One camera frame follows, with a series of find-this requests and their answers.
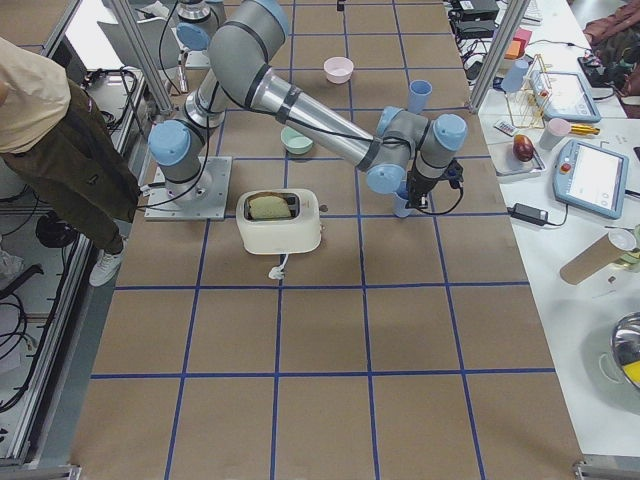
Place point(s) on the blue cup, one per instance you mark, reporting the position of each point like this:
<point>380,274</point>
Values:
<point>401,203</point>
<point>514,77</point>
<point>419,94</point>

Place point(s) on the pink bowl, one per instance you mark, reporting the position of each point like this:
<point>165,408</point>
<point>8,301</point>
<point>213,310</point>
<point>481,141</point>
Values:
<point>338,69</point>

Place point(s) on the bread slice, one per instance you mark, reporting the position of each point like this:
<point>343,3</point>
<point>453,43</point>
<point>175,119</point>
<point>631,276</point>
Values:
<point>268,207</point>

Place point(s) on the green bowl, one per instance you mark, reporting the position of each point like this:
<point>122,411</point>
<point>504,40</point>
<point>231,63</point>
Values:
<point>295,142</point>

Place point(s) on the small remote control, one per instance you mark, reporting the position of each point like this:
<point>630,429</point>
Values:
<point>505,127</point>

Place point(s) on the white toaster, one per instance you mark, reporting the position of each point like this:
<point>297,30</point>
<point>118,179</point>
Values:
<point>301,233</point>

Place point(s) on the aluminium frame post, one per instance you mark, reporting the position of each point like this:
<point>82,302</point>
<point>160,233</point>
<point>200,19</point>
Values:
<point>510,22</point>

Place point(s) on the black power adapter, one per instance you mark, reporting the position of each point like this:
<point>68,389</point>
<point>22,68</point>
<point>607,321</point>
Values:
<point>528,214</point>

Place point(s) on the teach pendant tablet far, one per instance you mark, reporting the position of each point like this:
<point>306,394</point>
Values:
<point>564,95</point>

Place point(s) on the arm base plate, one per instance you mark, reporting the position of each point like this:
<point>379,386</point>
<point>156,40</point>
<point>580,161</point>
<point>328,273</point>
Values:
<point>207,200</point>

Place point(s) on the pink cup on table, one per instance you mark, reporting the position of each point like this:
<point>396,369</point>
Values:
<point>555,130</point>

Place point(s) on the metal tray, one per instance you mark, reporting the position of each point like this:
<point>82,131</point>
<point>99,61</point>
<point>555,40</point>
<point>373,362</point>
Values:
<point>506,164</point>

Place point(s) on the cardboard tube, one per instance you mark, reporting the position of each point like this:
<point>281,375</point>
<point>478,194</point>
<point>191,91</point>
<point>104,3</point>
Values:
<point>598,255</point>

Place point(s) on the gold wire rack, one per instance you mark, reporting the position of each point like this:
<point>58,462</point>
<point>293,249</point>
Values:
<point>521,105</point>

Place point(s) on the teach pendant tablet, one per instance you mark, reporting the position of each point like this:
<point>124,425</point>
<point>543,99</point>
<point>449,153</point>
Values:
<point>564,95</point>
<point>591,178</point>

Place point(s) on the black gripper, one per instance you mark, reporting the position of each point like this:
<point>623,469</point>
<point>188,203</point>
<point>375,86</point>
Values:
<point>417,188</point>

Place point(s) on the teach pendant tablet near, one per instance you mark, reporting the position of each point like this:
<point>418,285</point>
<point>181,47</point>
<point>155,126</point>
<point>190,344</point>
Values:
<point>591,178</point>

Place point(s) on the blue cup on rack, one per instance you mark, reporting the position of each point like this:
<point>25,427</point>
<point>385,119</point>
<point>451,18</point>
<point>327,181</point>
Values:
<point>514,77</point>

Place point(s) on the person in beige shirt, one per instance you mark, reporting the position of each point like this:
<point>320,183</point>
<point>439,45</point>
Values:
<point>54,137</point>

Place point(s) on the steel bowl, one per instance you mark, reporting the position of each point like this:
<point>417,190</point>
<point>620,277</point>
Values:
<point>620,363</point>

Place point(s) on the red mango fruit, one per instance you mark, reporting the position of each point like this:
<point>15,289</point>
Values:
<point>522,148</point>

